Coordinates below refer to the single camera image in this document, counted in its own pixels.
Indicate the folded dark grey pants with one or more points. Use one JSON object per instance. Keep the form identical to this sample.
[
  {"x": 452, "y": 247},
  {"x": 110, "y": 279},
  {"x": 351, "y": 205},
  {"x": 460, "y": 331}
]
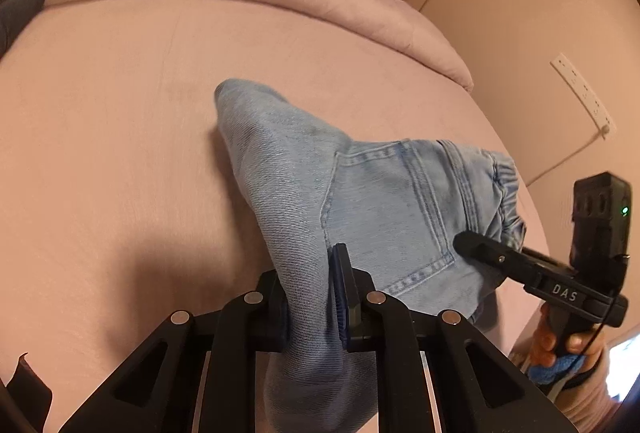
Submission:
[{"x": 15, "y": 15}]

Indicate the pink bed sheet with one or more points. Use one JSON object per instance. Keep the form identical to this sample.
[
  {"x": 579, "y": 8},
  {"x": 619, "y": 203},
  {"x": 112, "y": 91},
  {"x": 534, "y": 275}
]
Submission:
[{"x": 118, "y": 203}]

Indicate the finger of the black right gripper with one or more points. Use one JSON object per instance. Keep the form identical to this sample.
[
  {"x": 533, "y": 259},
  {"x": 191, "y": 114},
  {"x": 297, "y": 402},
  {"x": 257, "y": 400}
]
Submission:
[{"x": 508, "y": 261}]

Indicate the right hand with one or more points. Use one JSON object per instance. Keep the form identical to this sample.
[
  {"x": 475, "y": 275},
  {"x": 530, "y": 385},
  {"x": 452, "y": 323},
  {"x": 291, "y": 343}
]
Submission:
[{"x": 542, "y": 351}]

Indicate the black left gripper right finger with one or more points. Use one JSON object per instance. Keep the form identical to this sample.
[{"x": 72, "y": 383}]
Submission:
[{"x": 434, "y": 373}]

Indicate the black tracker box green light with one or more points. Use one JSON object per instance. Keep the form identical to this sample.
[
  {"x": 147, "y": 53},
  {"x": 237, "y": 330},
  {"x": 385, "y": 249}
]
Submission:
[{"x": 601, "y": 217}]

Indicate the white power strip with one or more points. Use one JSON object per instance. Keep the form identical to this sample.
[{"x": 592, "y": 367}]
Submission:
[{"x": 587, "y": 97}]

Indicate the light blue denim pants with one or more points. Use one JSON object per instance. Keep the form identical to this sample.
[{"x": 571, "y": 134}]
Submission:
[{"x": 397, "y": 207}]

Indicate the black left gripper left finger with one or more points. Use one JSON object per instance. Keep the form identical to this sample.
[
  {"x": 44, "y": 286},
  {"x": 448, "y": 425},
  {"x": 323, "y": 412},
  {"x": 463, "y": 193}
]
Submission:
[{"x": 193, "y": 373}]

